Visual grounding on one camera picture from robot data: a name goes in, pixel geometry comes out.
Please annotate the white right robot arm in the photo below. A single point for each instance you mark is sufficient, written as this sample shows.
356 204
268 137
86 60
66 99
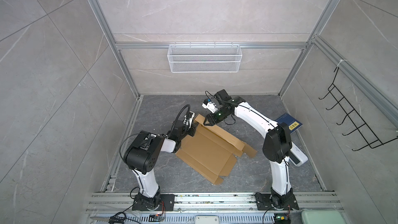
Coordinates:
277 141

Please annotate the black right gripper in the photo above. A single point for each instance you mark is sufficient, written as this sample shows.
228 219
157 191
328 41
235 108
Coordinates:
211 119

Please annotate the white handheld device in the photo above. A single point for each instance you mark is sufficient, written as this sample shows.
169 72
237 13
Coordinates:
297 156

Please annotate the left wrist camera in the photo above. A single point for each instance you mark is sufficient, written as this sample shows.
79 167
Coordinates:
188 119

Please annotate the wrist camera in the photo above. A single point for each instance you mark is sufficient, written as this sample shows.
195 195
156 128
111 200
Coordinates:
209 105
188 119

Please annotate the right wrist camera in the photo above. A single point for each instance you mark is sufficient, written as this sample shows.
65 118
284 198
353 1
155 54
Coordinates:
209 105

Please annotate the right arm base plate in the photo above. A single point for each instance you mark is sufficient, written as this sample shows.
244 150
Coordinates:
274 200

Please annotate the blue book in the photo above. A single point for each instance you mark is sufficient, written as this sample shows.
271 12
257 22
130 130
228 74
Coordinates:
292 123

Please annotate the black wire hook rack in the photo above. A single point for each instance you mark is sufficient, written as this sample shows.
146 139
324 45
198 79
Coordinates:
352 115

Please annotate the brown cardboard box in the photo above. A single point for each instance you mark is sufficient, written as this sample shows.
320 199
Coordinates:
212 151

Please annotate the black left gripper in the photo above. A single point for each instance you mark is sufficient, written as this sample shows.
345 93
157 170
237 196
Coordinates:
193 128

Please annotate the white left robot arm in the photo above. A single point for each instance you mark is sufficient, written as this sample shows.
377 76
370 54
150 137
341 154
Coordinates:
142 154

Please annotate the white wire mesh basket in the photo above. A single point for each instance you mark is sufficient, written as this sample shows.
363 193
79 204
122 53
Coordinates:
204 58

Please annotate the green box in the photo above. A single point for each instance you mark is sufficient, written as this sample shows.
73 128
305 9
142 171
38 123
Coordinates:
322 217

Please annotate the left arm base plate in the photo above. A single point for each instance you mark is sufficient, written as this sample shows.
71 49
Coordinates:
158 203

